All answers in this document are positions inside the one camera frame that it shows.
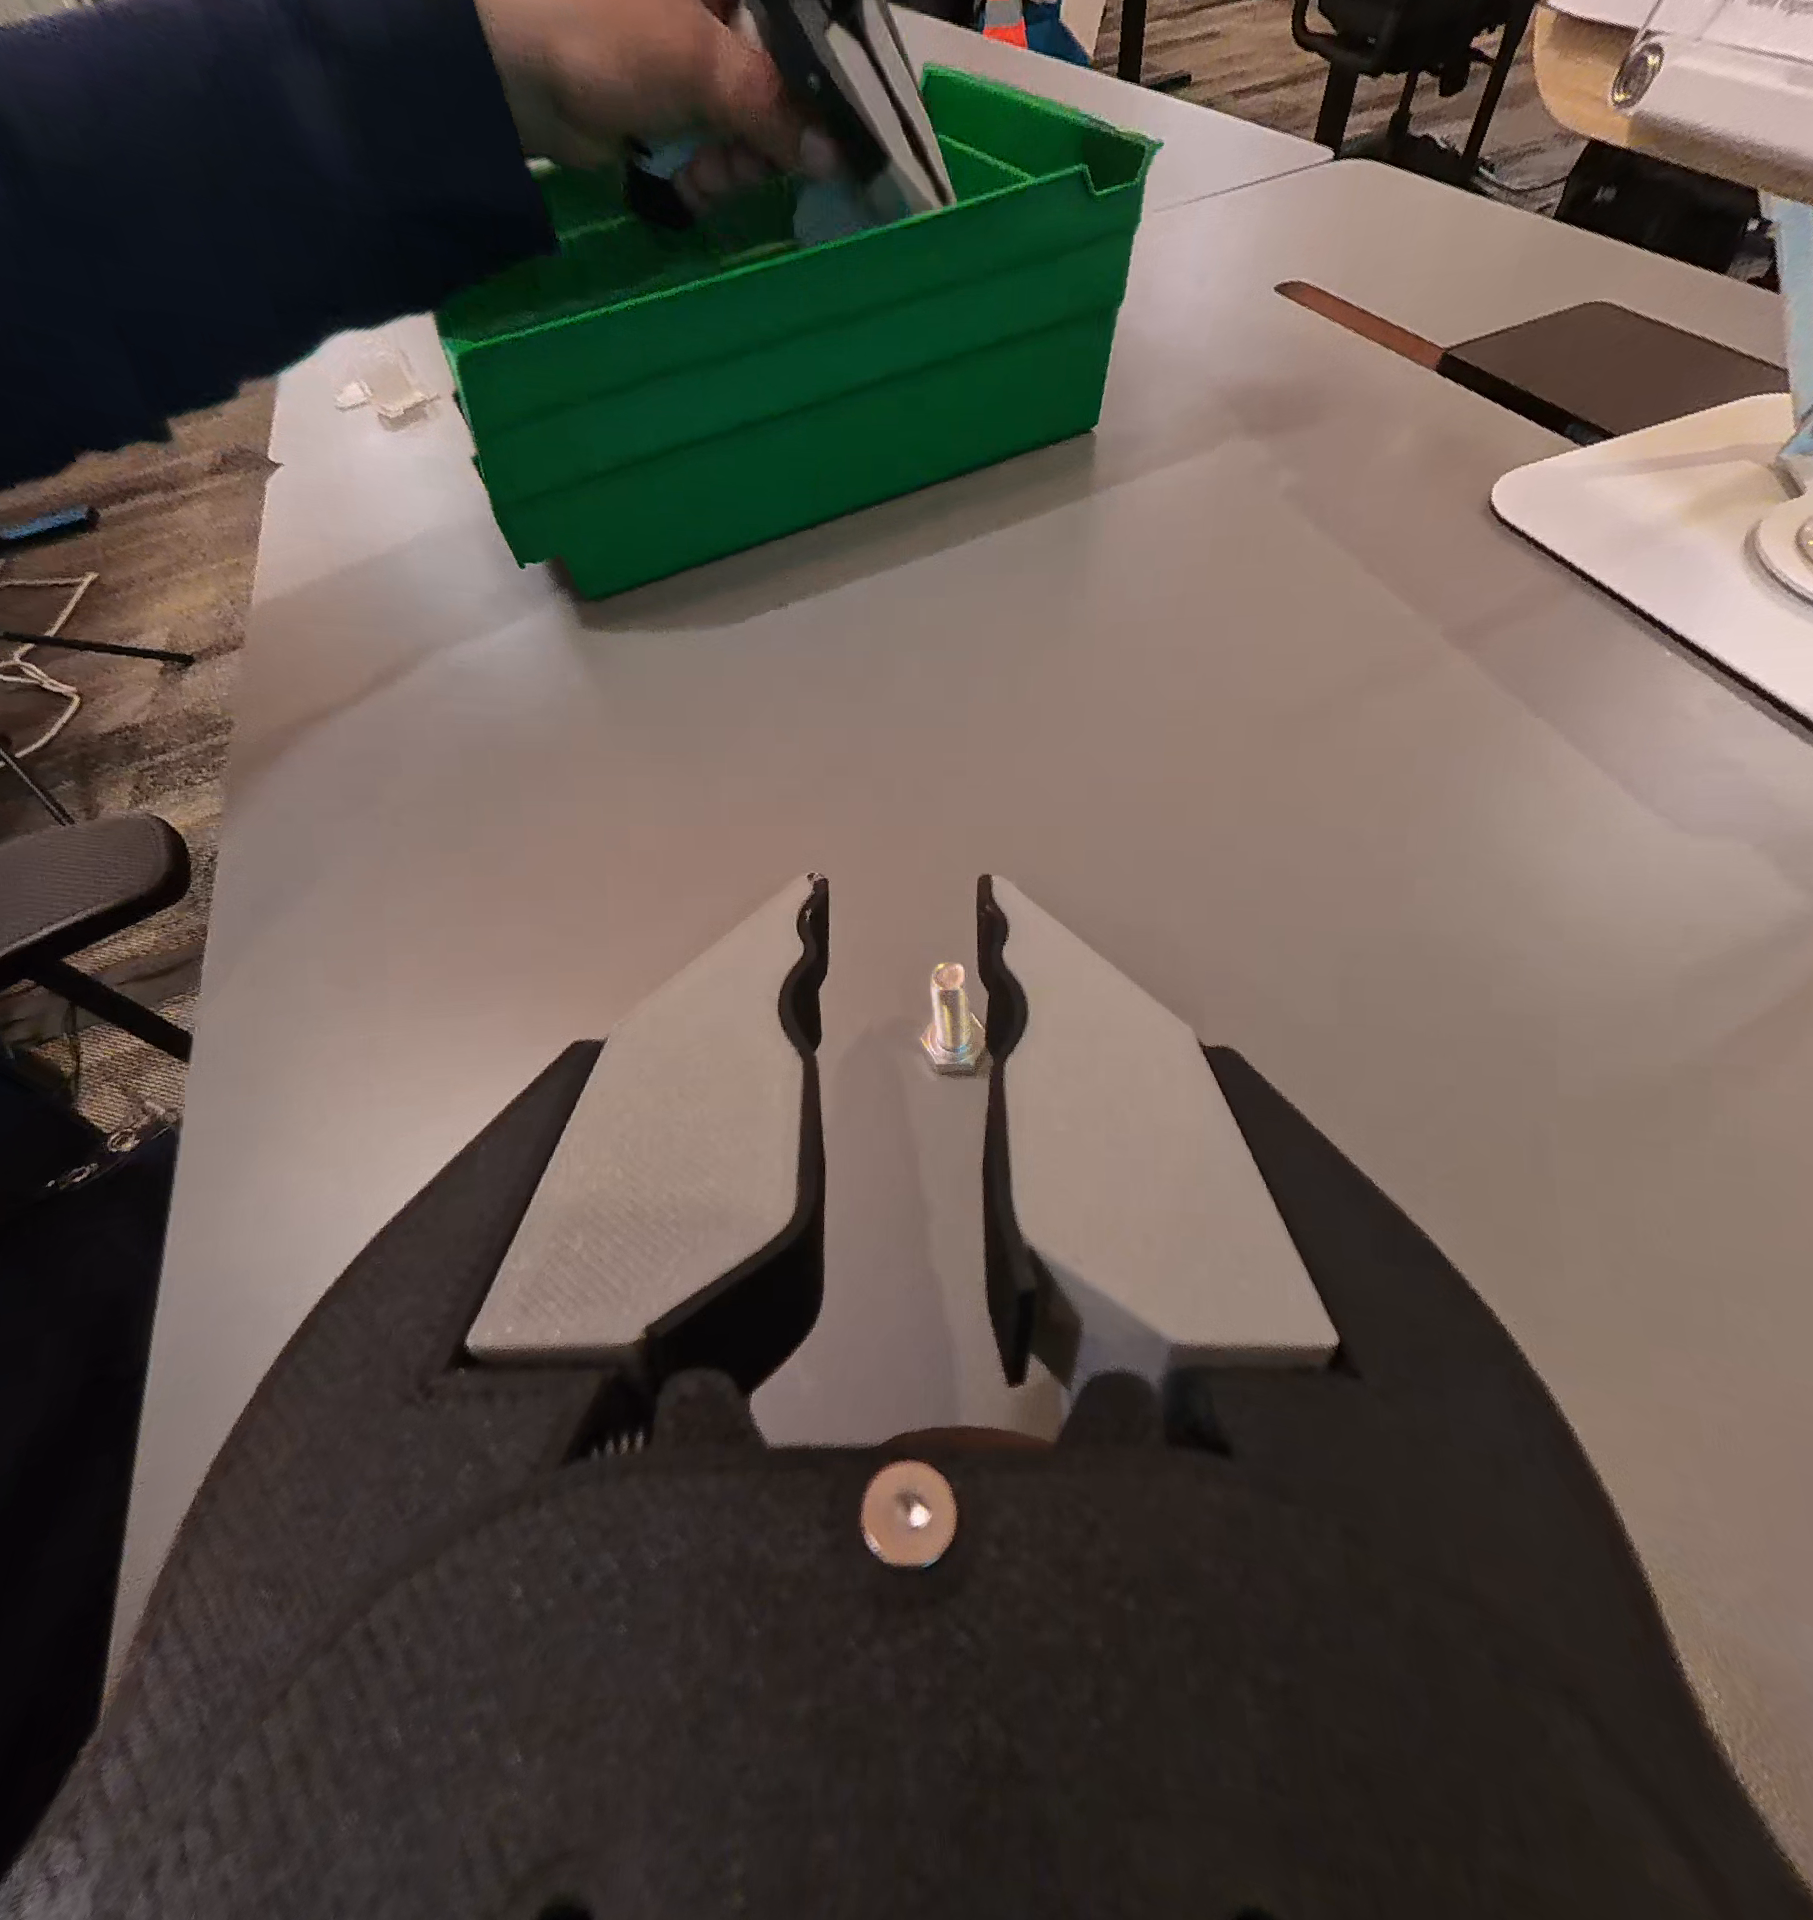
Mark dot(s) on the black tripod legs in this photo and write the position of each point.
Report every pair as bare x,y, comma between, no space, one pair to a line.
82,645

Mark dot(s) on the small clear plastic bag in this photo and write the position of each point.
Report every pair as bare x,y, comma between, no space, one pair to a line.
389,384

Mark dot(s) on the person's left hand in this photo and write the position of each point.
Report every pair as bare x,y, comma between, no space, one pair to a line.
621,76

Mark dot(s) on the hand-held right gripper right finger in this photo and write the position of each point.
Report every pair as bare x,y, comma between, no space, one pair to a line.
1146,1186

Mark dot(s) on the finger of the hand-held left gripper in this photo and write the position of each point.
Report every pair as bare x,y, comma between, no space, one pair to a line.
854,106
921,152

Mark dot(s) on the black office chair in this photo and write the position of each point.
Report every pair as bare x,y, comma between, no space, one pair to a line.
1416,61

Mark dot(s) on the orange traffic cone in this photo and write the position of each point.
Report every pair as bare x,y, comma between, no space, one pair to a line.
1002,21

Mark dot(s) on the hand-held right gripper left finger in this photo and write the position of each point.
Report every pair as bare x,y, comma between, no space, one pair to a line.
652,1186

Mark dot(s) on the green plastic bin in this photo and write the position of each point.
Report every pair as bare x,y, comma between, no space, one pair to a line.
787,420

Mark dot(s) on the person's left forearm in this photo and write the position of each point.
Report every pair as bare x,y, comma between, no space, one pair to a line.
171,226

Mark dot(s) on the dark flat pad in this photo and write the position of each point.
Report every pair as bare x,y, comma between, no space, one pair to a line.
1612,368

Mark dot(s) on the silver hex bolt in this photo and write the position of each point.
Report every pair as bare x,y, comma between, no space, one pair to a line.
948,1021

